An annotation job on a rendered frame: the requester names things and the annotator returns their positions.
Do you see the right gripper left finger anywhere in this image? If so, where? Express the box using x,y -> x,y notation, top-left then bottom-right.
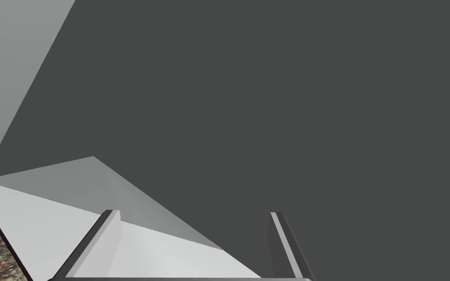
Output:
53,209 -> 123,279

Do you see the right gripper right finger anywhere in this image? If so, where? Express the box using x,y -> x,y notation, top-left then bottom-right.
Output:
266,212 -> 315,280

